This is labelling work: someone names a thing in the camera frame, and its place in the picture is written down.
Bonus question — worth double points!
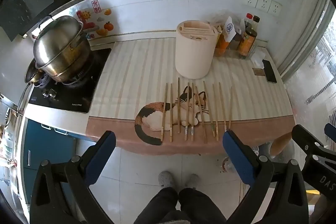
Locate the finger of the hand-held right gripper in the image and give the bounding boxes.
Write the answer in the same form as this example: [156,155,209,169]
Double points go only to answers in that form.
[291,124,325,152]
[324,123,336,137]

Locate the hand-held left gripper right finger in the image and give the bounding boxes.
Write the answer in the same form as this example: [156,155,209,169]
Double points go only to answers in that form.
[222,130,310,224]

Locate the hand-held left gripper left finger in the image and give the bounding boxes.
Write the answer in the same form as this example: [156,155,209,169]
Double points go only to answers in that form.
[29,131,116,224]

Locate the row of wooden chopsticks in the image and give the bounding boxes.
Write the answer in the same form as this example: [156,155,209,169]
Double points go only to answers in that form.
[160,77,234,144]

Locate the beige cylindrical utensil holder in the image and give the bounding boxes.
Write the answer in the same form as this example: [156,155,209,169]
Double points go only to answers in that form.
[175,20,218,80]

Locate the grey slipper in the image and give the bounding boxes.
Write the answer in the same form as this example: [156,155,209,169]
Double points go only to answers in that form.
[185,174,200,188]
[159,171,174,188]

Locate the blue kitchen cabinet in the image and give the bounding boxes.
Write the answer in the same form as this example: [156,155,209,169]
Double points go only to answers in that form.
[22,118,85,215]

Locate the person's right leg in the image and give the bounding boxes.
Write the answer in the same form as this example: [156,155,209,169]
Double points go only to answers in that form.
[178,187,227,224]

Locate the person's leg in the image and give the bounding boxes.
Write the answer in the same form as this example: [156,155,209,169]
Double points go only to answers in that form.
[178,187,227,224]
[134,187,179,224]

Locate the black glass gas stove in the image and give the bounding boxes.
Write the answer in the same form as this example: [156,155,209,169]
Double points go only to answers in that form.
[28,48,113,114]

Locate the black smartphone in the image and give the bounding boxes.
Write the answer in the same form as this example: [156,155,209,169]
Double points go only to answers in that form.
[262,60,278,84]

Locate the person's left leg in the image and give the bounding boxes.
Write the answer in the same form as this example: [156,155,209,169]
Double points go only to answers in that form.
[134,187,179,224]

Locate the white tissue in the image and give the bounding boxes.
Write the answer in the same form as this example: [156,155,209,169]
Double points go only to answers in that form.
[249,51,266,69]

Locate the striped cat print mat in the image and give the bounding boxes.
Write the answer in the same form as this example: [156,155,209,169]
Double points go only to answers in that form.
[86,37,294,156]

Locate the stainless steel stockpot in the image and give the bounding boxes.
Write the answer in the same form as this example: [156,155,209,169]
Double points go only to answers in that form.
[39,34,92,83]

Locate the metal frying pan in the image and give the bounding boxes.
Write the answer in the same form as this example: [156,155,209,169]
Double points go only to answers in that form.
[15,59,45,116]

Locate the orange-label jar with black lid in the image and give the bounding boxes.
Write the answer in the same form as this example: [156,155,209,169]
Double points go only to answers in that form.
[237,27,258,58]

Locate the orange seasoning bottle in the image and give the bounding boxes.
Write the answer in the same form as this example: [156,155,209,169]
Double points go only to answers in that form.
[215,30,232,57]

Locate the stainless steel pot lid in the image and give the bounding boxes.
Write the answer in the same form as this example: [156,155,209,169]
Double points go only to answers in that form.
[33,15,85,69]

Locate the white packet with blue logo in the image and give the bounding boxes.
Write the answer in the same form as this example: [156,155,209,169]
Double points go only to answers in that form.
[223,16,237,44]

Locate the clear plastic bag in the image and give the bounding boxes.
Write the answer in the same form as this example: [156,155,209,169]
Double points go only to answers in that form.
[209,11,247,31]

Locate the aluminium window frame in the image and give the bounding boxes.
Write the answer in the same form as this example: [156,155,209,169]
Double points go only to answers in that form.
[278,0,336,78]

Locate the cartoon fruit wall stickers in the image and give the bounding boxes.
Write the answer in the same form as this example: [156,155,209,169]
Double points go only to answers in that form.
[69,7,115,39]

